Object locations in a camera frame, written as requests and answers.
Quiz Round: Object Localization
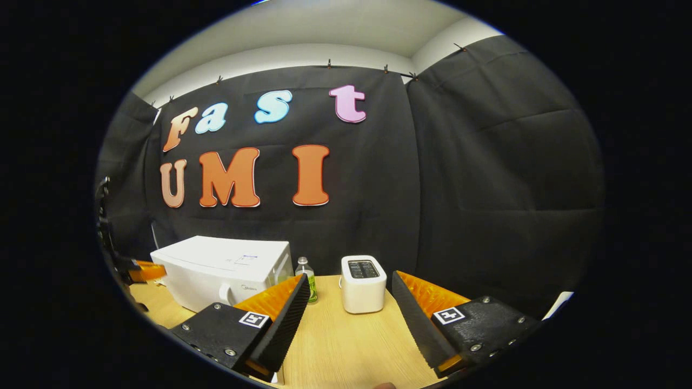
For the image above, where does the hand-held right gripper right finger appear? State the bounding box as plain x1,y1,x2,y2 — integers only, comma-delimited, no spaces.
390,271,543,380

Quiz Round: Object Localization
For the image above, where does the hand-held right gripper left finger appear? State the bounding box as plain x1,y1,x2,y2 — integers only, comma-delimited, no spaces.
167,273,311,383

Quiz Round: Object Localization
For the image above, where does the white microwave oven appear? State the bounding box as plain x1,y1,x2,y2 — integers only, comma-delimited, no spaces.
150,236,294,314

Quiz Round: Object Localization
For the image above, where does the green label drink bottle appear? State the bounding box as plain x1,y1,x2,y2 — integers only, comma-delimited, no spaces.
295,257,318,304

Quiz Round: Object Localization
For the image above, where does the white toaster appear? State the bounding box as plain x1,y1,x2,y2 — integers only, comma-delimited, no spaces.
340,255,388,314

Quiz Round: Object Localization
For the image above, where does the white panel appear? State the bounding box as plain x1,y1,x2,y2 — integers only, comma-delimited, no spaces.
542,291,574,320

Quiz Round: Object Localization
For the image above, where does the black backdrop cloth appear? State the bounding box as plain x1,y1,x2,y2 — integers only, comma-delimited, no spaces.
96,35,605,319

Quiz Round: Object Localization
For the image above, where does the row of black cloth clips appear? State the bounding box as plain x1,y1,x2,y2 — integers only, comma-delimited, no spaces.
149,43,467,108

